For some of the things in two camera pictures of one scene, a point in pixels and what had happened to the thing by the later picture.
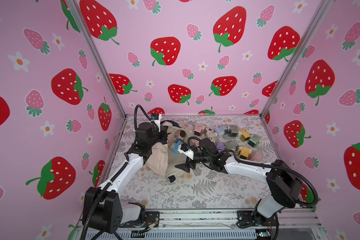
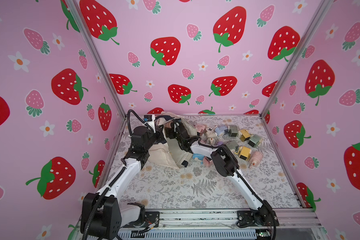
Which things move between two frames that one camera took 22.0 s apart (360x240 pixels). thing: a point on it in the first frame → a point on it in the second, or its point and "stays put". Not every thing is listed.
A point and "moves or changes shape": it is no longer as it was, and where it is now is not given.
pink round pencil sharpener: (256, 156) stays put
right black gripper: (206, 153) → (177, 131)
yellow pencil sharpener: (244, 152) stays put
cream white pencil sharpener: (210, 133) stays put
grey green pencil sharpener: (233, 130) stays put
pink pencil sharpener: (199, 130) stays put
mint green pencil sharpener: (254, 139) stays put
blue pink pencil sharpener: (175, 148) moves or changes shape
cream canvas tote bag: (162, 160) moves or changes shape
